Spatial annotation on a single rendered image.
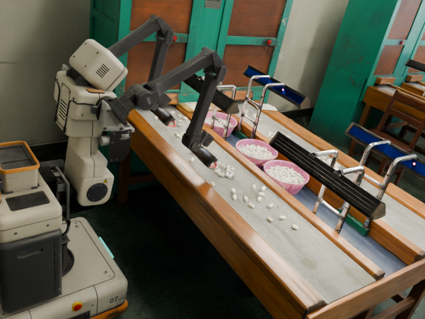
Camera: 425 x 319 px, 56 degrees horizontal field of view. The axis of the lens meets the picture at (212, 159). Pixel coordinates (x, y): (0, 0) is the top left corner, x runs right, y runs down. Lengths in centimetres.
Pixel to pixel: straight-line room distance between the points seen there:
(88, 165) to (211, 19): 148
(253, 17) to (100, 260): 198
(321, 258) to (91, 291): 109
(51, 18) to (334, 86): 314
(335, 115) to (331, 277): 340
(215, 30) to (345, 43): 226
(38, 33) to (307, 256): 245
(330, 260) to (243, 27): 185
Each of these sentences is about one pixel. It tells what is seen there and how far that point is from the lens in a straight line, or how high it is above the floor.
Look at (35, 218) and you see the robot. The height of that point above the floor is 79.
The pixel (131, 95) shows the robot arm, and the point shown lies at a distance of 165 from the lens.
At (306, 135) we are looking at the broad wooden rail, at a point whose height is 76.
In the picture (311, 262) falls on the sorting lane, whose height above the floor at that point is 74.
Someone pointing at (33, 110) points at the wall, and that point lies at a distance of 351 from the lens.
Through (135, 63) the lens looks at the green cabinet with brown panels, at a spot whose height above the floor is 106.
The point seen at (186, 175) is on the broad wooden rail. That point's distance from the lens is 210.
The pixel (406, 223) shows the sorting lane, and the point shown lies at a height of 74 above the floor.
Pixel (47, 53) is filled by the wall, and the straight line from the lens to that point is 338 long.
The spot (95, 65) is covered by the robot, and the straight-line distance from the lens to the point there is 171.
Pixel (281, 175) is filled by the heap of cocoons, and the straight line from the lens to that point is 235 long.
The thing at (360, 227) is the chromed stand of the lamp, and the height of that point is 70.
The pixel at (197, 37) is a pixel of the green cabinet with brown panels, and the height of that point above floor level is 125.
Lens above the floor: 185
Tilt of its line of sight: 28 degrees down
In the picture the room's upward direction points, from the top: 12 degrees clockwise
